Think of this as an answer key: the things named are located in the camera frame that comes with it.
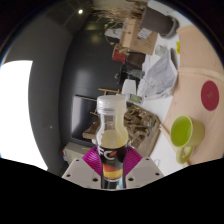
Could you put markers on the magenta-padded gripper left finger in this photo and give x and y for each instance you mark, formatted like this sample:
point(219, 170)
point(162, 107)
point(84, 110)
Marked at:
point(91, 161)

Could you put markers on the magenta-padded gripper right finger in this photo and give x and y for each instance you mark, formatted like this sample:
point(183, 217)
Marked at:
point(135, 163)

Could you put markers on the white-capped clear drink bottle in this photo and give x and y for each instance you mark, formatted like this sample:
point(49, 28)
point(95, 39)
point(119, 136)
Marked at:
point(111, 143)

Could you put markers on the white shelf unit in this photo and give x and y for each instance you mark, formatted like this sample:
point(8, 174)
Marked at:
point(73, 153)

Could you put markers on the brown carved wooden sculpture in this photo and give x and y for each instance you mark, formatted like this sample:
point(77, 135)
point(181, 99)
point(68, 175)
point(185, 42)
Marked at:
point(141, 126)

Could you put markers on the yellow-green ceramic mug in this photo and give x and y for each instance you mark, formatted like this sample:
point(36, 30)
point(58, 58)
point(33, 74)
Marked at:
point(181, 131)

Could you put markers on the white green spray bottle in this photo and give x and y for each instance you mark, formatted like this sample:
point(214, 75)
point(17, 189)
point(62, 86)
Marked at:
point(136, 98)

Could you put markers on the wooden easel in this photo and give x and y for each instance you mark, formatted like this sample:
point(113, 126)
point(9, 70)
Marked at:
point(108, 91)

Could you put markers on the white plastic chair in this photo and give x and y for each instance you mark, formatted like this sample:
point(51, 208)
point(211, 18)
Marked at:
point(129, 87)

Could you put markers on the grey printed newspaper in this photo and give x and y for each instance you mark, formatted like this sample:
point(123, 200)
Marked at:
point(161, 78)

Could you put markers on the small grey bottle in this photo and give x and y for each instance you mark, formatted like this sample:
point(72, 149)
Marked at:
point(136, 73)

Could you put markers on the large ceiling light panel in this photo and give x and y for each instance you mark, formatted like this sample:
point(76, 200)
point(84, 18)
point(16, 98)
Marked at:
point(16, 110)

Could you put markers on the flat round red coaster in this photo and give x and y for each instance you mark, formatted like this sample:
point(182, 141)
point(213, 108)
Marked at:
point(210, 95)

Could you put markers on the red box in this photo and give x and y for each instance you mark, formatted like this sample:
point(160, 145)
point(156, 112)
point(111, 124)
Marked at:
point(119, 55)

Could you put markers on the small yellow note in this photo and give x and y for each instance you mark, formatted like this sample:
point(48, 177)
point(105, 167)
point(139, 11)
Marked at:
point(178, 47)

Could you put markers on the brown cardboard box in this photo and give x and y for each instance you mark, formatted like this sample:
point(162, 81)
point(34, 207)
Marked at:
point(138, 38)

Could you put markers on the white plaster figure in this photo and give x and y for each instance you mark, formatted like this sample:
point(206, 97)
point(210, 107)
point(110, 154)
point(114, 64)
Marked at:
point(113, 33)

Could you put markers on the grey plant saucer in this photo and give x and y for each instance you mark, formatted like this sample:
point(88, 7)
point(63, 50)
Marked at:
point(175, 28)

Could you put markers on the black wall screen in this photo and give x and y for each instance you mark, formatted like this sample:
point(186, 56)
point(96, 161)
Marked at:
point(81, 116)

